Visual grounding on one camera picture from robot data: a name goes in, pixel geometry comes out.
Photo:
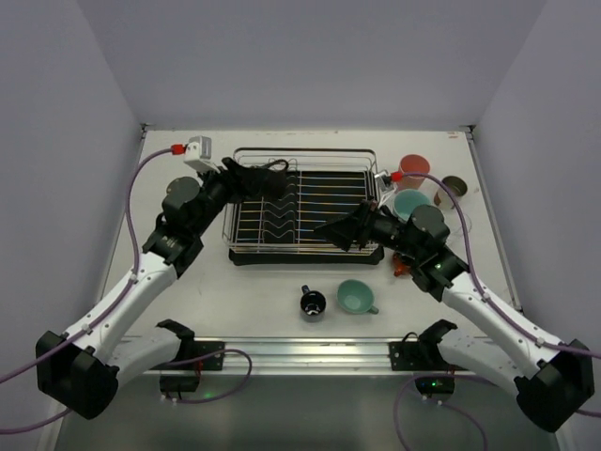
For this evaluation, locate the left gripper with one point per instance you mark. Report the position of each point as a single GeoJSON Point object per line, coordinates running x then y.
{"type": "Point", "coordinates": [241, 178]}

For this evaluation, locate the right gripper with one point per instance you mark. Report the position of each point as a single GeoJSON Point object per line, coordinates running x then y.
{"type": "Point", "coordinates": [367, 225]}

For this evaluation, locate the small green mug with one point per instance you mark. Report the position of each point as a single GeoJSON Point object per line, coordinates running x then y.
{"type": "Point", "coordinates": [356, 298]}

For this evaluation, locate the small orange cup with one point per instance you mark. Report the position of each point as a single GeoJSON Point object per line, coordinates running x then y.
{"type": "Point", "coordinates": [401, 269]}

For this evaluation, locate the tall green mug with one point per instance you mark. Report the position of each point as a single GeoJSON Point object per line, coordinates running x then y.
{"type": "Point", "coordinates": [406, 201]}

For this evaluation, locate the blue cup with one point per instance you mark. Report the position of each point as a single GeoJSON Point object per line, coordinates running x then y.
{"type": "Point", "coordinates": [312, 304]}

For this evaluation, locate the pink plastic cup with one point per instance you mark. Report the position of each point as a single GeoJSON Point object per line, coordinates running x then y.
{"type": "Point", "coordinates": [412, 167]}

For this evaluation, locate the clear plastic glass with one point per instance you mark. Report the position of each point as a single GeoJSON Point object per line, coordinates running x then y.
{"type": "Point", "coordinates": [457, 224]}

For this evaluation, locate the white brown steel tumbler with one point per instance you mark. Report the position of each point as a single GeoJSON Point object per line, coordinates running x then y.
{"type": "Point", "coordinates": [453, 184]}

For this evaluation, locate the black tall cup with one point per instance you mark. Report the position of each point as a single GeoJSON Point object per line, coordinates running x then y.
{"type": "Point", "coordinates": [270, 176]}

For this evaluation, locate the orange floral bowl cup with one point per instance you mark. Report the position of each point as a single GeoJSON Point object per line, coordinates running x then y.
{"type": "Point", "coordinates": [404, 259]}

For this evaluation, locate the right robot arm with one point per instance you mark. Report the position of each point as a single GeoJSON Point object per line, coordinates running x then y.
{"type": "Point", "coordinates": [550, 378]}

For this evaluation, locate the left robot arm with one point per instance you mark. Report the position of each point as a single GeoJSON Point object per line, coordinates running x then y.
{"type": "Point", "coordinates": [84, 367]}

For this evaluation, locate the black drip tray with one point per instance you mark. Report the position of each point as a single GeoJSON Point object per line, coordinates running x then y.
{"type": "Point", "coordinates": [282, 232]}

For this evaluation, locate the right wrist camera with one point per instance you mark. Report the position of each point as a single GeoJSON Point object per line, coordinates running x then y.
{"type": "Point", "coordinates": [386, 186]}

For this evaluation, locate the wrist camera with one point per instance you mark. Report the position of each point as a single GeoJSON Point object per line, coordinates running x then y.
{"type": "Point", "coordinates": [386, 186]}
{"type": "Point", "coordinates": [197, 154]}

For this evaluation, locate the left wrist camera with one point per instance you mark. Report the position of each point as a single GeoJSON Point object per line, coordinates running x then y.
{"type": "Point", "coordinates": [197, 154]}

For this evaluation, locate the aluminium mounting rail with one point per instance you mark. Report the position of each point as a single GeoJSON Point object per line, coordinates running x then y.
{"type": "Point", "coordinates": [301, 357]}

